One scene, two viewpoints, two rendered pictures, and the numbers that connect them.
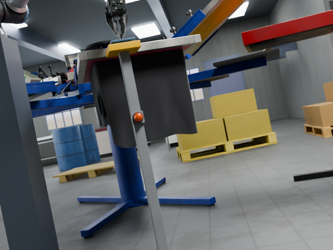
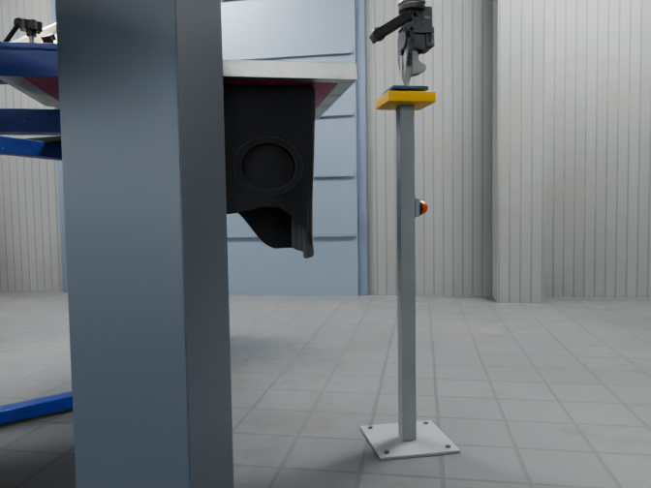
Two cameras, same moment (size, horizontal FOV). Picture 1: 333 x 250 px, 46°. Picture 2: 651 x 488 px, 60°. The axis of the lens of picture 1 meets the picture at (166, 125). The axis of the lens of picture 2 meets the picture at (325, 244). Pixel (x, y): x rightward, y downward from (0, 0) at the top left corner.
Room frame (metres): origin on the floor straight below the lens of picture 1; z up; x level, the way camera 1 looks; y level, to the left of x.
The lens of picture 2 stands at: (1.75, 1.66, 0.65)
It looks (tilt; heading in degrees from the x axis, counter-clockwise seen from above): 3 degrees down; 274
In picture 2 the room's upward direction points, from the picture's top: 1 degrees counter-clockwise
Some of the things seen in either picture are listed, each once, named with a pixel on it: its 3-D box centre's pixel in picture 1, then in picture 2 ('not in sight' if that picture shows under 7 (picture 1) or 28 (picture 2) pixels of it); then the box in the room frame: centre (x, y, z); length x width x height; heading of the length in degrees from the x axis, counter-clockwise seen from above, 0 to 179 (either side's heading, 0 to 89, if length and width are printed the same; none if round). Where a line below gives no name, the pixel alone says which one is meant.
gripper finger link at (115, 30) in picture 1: (115, 28); (415, 68); (1.60, 0.12, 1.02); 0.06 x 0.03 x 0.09; 14
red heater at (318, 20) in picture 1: (287, 33); not in sight; (2.83, -0.98, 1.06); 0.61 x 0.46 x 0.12; 74
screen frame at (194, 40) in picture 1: (130, 62); (192, 94); (2.21, 0.13, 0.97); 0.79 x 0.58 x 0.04; 14
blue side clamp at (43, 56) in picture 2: (79, 77); (72, 63); (2.37, 0.46, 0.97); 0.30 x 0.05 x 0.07; 14
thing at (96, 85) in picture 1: (105, 102); (213, 162); (2.11, 0.30, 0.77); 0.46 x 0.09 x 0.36; 14
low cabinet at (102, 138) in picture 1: (117, 139); not in sight; (11.04, 1.42, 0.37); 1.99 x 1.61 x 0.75; 174
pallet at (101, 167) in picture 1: (101, 168); not in sight; (6.31, 1.16, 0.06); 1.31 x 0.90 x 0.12; 77
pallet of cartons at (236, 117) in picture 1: (218, 123); not in sight; (5.94, -0.78, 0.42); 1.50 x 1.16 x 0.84; 82
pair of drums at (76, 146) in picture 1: (77, 146); not in sight; (8.84, 2.06, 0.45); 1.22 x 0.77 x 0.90; 175
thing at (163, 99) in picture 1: (147, 98); (299, 179); (1.92, 0.06, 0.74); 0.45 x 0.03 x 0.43; 104
